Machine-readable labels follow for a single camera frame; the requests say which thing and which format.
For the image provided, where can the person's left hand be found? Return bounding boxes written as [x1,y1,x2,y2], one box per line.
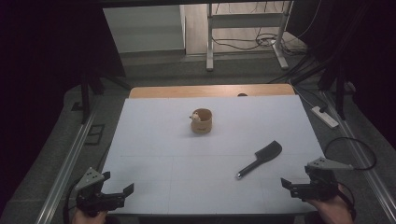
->
[72,207,108,224]

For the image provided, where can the black rectangular frame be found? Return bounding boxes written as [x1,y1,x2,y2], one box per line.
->
[84,123,106,147]

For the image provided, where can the aluminium rail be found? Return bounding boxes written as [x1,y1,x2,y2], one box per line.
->
[35,112,96,224]
[321,91,396,224]

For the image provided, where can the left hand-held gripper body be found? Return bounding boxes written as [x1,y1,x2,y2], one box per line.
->
[74,167,126,217]

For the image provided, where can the white table mat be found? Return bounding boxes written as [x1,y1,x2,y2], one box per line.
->
[101,94,325,217]

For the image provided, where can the black tripod stand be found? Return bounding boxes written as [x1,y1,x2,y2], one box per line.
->
[78,69,134,125]

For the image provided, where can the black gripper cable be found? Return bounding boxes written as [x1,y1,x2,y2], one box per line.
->
[63,181,82,224]
[323,136,378,172]

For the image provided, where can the black floor cables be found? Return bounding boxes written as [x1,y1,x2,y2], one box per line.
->
[211,0,325,85]

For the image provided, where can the person's right hand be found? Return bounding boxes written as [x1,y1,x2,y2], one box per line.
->
[305,184,355,224]

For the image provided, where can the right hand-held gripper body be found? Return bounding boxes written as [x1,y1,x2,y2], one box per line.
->
[291,157,355,202]

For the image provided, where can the white metal stand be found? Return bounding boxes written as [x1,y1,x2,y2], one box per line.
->
[205,0,294,72]

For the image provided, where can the white power strip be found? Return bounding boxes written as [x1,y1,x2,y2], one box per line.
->
[310,105,340,129]

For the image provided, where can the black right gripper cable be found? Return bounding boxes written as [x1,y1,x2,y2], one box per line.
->
[323,136,378,172]

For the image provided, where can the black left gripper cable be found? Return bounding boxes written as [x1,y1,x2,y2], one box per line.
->
[63,181,82,224]

